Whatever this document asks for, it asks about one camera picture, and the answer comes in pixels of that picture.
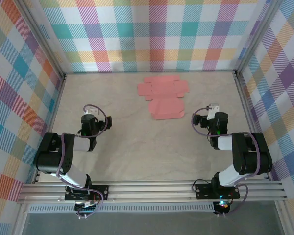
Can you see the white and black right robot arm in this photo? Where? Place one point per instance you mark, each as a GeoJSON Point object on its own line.
{"type": "Point", "coordinates": [250, 156]}

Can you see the aluminium frame beam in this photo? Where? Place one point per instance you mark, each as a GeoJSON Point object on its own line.
{"type": "Point", "coordinates": [149, 191]}

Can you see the aluminium right corner post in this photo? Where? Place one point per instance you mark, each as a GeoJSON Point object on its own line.
{"type": "Point", "coordinates": [257, 36]}

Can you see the aluminium rail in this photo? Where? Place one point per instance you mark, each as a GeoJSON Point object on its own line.
{"type": "Point", "coordinates": [252, 122]}
{"type": "Point", "coordinates": [51, 122]}

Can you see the pink paper box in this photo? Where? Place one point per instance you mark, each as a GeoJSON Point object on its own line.
{"type": "Point", "coordinates": [166, 107]}

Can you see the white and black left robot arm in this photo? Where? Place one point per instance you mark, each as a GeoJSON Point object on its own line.
{"type": "Point", "coordinates": [46, 151]}

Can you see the aluminium corner post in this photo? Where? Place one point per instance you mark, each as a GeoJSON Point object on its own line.
{"type": "Point", "coordinates": [42, 36]}
{"type": "Point", "coordinates": [257, 36]}

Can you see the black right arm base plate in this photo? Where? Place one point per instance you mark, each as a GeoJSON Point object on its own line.
{"type": "Point", "coordinates": [203, 191]}

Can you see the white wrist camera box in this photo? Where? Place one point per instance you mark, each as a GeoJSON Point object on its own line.
{"type": "Point", "coordinates": [213, 107]}
{"type": "Point", "coordinates": [91, 111]}

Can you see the aluminium frame leg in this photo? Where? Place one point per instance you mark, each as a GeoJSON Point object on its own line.
{"type": "Point", "coordinates": [284, 220]}
{"type": "Point", "coordinates": [19, 220]}

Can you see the aluminium left corner post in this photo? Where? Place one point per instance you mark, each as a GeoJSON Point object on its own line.
{"type": "Point", "coordinates": [42, 36]}

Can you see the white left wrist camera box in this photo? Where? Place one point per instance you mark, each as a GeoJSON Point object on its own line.
{"type": "Point", "coordinates": [91, 111]}

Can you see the aluminium right side rail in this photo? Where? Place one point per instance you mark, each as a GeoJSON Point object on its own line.
{"type": "Point", "coordinates": [252, 122]}

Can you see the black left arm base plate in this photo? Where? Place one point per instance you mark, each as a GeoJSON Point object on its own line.
{"type": "Point", "coordinates": [101, 192]}

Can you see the aluminium left side rail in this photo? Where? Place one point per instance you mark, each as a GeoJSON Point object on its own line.
{"type": "Point", "coordinates": [51, 122]}

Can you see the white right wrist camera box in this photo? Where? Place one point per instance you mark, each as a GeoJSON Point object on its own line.
{"type": "Point", "coordinates": [213, 107]}

